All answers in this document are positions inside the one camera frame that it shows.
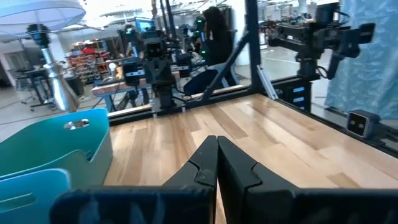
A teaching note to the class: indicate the shelf with red items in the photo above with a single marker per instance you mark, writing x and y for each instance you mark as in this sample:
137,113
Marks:
84,62

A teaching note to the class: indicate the white aluminium rail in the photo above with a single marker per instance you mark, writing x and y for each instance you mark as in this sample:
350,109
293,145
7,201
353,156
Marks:
266,81

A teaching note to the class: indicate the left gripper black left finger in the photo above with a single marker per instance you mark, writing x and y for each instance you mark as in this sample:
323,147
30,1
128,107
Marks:
205,165

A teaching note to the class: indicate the black box with blue lights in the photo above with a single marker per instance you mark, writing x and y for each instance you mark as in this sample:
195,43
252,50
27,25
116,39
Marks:
298,93

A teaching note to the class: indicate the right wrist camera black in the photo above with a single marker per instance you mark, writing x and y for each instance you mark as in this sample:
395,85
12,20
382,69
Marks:
154,48

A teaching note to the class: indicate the wooden workbench with blue legs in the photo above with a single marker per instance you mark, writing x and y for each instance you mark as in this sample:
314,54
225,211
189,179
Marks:
109,88

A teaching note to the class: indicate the black trash can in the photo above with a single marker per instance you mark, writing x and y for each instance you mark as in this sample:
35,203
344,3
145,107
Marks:
76,85

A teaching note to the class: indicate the silver lamp stand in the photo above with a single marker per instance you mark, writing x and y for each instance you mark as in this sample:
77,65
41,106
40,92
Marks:
60,87

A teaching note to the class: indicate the black side-mounted robot arm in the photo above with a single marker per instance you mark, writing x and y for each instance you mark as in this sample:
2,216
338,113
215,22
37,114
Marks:
311,37

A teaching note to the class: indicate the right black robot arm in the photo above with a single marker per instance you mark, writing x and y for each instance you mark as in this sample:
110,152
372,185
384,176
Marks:
166,99

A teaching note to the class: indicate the blue chair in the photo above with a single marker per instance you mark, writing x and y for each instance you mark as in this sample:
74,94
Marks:
200,81

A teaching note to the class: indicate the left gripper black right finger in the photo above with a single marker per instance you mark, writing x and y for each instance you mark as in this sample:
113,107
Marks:
236,177

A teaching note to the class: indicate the green plastic bin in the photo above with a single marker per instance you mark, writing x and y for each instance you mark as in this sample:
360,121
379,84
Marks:
46,146

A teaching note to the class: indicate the computer monitor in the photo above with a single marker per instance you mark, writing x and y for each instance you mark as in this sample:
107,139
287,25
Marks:
145,24

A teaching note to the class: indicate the white lamp shade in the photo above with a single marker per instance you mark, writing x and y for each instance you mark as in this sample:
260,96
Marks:
37,14

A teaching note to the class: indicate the person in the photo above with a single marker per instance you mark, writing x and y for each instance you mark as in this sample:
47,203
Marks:
219,40

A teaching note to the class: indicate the grey table-level camera box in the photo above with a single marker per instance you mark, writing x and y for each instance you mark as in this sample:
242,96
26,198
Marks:
357,124

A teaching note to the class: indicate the black cart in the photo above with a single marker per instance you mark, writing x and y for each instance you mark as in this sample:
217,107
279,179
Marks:
34,74

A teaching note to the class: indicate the blue curtain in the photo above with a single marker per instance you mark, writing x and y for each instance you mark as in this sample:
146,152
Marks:
367,62

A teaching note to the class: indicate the black metal rig frame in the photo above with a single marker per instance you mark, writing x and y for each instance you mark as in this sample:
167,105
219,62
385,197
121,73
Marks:
253,46

